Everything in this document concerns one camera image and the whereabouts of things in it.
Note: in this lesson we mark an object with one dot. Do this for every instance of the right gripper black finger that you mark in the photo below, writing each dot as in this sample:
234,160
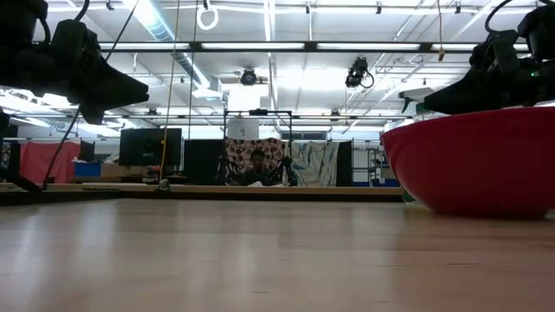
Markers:
464,97

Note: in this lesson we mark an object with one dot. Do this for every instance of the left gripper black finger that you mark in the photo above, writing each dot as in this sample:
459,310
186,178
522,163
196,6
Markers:
121,91

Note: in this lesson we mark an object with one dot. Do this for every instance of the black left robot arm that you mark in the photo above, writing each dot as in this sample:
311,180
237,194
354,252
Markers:
21,56

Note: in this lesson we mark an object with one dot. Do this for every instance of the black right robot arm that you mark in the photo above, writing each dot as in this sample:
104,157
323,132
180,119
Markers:
544,34

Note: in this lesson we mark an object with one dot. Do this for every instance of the white LED light bar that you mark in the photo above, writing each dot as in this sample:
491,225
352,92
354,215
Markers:
143,45
368,45
253,45

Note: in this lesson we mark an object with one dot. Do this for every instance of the black monitor screen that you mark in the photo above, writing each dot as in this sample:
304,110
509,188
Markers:
149,147

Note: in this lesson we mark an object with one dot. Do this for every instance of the large red plastic bowl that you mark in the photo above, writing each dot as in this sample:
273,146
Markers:
477,169

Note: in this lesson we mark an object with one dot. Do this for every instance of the blue storage bin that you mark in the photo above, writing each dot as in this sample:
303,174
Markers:
86,169

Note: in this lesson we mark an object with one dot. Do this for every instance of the red curtain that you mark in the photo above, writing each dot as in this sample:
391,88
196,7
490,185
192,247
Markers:
43,160

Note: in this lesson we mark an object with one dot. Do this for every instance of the white box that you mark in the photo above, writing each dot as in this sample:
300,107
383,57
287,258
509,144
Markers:
243,128

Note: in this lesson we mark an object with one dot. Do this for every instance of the round black hanging device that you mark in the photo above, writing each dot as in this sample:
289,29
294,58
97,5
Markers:
249,77

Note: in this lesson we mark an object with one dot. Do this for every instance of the red dotted patterned cloth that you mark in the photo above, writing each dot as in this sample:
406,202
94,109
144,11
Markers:
238,151

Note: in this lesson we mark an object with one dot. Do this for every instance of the narrow black partition panel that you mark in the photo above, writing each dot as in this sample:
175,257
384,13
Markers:
345,162

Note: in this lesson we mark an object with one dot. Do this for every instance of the person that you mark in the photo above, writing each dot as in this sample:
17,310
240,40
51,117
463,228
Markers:
258,171

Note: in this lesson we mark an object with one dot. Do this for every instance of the leaf patterned cloth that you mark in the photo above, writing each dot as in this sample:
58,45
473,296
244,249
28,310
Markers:
314,162

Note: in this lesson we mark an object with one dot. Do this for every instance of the light wooden desk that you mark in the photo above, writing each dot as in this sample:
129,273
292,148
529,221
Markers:
260,190

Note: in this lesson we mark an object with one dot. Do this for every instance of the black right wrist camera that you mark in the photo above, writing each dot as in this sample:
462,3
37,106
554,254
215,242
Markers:
498,52

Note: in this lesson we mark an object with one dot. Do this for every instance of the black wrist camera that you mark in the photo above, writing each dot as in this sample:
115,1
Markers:
498,52
73,39

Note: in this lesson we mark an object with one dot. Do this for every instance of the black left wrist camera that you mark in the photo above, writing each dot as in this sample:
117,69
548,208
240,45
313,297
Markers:
73,39

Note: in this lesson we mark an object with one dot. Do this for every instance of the silver ventilation duct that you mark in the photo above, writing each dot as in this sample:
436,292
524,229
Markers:
160,26

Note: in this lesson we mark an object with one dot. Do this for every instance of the black hanging camera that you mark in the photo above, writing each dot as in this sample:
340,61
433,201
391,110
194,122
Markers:
357,71

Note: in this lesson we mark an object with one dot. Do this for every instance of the black aluminium rig frame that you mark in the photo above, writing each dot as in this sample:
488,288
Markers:
21,180

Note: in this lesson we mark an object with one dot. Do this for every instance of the black background rig frame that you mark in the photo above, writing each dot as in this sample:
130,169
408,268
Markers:
258,112

